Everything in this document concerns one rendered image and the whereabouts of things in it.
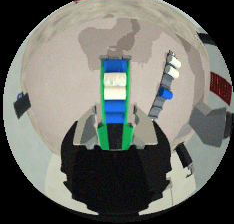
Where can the blue plastic bar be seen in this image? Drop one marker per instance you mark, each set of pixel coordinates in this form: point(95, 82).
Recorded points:
point(115, 117)
point(165, 93)
point(114, 105)
point(115, 65)

